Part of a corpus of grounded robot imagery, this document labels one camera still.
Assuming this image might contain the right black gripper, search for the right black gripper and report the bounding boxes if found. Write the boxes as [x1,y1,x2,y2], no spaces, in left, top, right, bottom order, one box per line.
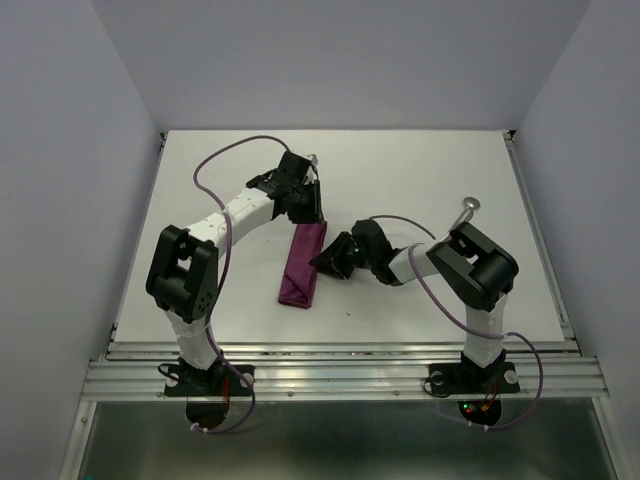
[310,230,375,278]

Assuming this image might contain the purple cloth napkin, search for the purple cloth napkin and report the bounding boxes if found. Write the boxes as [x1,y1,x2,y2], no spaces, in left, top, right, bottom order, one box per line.
[278,222,327,309]

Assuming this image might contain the silver metal spoon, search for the silver metal spoon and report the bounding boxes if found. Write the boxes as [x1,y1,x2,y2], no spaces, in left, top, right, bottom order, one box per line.
[449,196,481,231]

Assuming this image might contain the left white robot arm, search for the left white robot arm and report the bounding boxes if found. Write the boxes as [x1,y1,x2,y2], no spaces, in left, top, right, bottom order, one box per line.
[146,151,327,394]

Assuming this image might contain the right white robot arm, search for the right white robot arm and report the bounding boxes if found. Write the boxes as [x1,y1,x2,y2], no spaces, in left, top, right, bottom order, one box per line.
[310,219,519,390]

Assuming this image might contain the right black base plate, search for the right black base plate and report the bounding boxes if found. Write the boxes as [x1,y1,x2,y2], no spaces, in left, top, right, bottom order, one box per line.
[428,362,520,396]

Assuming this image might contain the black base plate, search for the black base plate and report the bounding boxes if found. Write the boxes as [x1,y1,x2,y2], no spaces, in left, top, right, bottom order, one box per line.
[157,361,251,398]
[428,362,520,396]

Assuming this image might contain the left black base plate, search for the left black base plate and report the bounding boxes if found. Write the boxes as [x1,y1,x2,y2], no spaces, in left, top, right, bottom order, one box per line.
[157,361,251,398]

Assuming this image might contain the aluminium rail frame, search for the aluminium rail frame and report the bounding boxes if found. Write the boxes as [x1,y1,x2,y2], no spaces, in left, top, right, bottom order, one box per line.
[60,130,633,479]

